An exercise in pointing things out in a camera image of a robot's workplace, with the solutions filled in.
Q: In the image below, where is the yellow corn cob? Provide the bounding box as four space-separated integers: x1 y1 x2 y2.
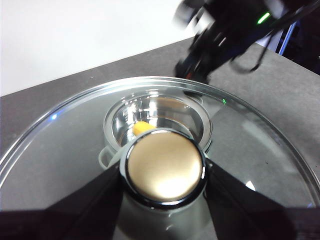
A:
132 121 157 137

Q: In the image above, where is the dark background furniture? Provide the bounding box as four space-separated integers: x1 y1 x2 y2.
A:
274 18 320 76

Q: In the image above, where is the pale green electric pot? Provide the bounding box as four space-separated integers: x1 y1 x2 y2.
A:
98 91 214 174

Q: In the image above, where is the black cable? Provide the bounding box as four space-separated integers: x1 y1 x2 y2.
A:
228 37 270 74

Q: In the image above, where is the glass lid with green knob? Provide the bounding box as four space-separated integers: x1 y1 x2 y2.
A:
0 75 320 240

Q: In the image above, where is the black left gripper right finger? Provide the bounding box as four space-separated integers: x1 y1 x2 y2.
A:
204 159 320 240

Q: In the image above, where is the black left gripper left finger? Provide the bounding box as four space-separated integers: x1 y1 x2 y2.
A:
0 163 126 240

